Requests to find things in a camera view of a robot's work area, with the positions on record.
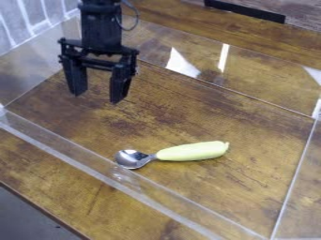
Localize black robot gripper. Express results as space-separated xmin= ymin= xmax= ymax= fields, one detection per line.
xmin=58 ymin=0 xmax=139 ymax=104

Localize black bar in background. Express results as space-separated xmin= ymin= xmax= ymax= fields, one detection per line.
xmin=204 ymin=0 xmax=287 ymax=23

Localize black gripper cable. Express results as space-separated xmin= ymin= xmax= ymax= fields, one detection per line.
xmin=114 ymin=0 xmax=141 ymax=32

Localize green handled metal spoon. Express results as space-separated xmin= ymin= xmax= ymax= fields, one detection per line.
xmin=115 ymin=141 xmax=230 ymax=170

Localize clear acrylic enclosure walls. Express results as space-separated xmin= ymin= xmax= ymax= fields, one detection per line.
xmin=0 ymin=20 xmax=321 ymax=240

